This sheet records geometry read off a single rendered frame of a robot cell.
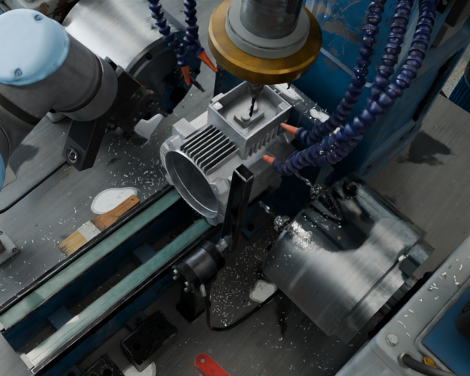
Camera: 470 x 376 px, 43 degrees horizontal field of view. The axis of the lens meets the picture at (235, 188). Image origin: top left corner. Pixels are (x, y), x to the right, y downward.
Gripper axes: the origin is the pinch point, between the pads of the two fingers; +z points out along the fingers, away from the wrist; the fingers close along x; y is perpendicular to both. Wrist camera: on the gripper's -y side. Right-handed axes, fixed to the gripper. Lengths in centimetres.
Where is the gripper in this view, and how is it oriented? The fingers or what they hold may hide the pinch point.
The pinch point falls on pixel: (140, 138)
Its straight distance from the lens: 101.1
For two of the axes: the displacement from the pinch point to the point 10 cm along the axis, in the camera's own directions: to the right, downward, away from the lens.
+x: -6.9, -6.5, 3.1
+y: 6.7, -7.4, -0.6
